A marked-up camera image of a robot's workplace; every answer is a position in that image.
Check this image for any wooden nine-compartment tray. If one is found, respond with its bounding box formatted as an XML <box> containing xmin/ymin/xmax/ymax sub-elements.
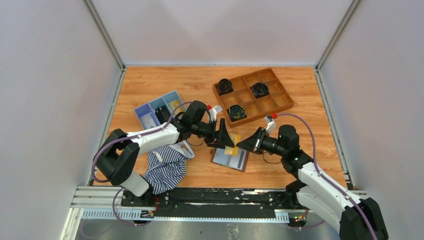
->
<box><xmin>212</xmin><ymin>68</ymin><xmax>295</xmax><ymax>128</ymax></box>

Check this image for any aluminium front rail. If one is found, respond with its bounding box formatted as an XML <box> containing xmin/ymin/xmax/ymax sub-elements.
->
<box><xmin>71</xmin><ymin>186</ymin><xmax>365</xmax><ymax>226</ymax></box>

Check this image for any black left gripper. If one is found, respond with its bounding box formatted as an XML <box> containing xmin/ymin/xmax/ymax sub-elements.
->
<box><xmin>191</xmin><ymin>118</ymin><xmax>234</xmax><ymax>150</ymax></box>

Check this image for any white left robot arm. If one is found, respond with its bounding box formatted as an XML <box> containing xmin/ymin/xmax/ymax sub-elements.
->
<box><xmin>91</xmin><ymin>100</ymin><xmax>235</xmax><ymax>207</ymax></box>

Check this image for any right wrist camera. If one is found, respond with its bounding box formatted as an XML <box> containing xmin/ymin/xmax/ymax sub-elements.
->
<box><xmin>264</xmin><ymin>113</ymin><xmax>278</xmax><ymax>135</ymax></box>

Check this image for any black rolled belt centre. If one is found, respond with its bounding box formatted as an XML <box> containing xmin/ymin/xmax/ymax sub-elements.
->
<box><xmin>250</xmin><ymin>82</ymin><xmax>270</xmax><ymax>99</ymax></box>

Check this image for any blue white striped cloth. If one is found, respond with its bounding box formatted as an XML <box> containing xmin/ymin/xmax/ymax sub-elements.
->
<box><xmin>143</xmin><ymin>140</ymin><xmax>196</xmax><ymax>195</ymax></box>

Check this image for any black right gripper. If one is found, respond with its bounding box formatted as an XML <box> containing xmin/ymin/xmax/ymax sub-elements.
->
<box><xmin>237</xmin><ymin>127</ymin><xmax>287</xmax><ymax>157</ymax></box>

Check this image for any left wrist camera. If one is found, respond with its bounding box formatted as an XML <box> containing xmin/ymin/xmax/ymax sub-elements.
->
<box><xmin>206</xmin><ymin>105</ymin><xmax>223</xmax><ymax>122</ymax></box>

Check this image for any yellow card in organizer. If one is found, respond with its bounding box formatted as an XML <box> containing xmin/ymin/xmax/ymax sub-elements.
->
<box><xmin>168</xmin><ymin>100</ymin><xmax>184</xmax><ymax>114</ymax></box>

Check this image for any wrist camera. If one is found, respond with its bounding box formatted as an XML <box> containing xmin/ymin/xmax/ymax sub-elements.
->
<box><xmin>264</xmin><ymin>113</ymin><xmax>278</xmax><ymax>135</ymax></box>
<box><xmin>206</xmin><ymin>105</ymin><xmax>223</xmax><ymax>122</ymax></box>

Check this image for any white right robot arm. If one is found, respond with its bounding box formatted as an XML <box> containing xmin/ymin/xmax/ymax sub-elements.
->
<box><xmin>237</xmin><ymin>125</ymin><xmax>389</xmax><ymax>240</ymax></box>

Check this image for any black rolled belt front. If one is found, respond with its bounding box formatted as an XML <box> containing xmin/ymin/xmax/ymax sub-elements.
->
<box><xmin>227</xmin><ymin>104</ymin><xmax>247</xmax><ymax>122</ymax></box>

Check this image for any white card in organizer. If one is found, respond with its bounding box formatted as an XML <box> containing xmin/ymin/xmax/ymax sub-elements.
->
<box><xmin>139</xmin><ymin>112</ymin><xmax>160</xmax><ymax>130</ymax></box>

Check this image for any gold credit card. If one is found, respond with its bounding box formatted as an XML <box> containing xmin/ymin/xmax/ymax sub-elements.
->
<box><xmin>224</xmin><ymin>133</ymin><xmax>242</xmax><ymax>157</ymax></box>

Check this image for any blue three-compartment organizer box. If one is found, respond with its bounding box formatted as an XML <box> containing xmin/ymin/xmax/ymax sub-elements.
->
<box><xmin>134</xmin><ymin>90</ymin><xmax>184</xmax><ymax>130</ymax></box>

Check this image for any black rolled belt back left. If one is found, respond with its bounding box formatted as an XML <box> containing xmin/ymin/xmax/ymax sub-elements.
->
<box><xmin>216</xmin><ymin>78</ymin><xmax>234</xmax><ymax>96</ymax></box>

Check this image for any black card in organizer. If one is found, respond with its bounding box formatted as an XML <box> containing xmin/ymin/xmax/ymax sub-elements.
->
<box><xmin>154</xmin><ymin>105</ymin><xmax>171</xmax><ymax>124</ymax></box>

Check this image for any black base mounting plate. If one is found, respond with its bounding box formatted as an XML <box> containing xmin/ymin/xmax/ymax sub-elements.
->
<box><xmin>118</xmin><ymin>187</ymin><xmax>307</xmax><ymax>220</ymax></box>

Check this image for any brown leather card holder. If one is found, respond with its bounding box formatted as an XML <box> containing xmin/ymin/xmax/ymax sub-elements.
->
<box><xmin>210</xmin><ymin>148</ymin><xmax>249</xmax><ymax>172</ymax></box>

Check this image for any black rolled belt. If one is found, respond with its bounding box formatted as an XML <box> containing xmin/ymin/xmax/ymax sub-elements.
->
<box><xmin>250</xmin><ymin>82</ymin><xmax>270</xmax><ymax>99</ymax></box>
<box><xmin>227</xmin><ymin>104</ymin><xmax>247</xmax><ymax>122</ymax></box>
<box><xmin>216</xmin><ymin>78</ymin><xmax>234</xmax><ymax>96</ymax></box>

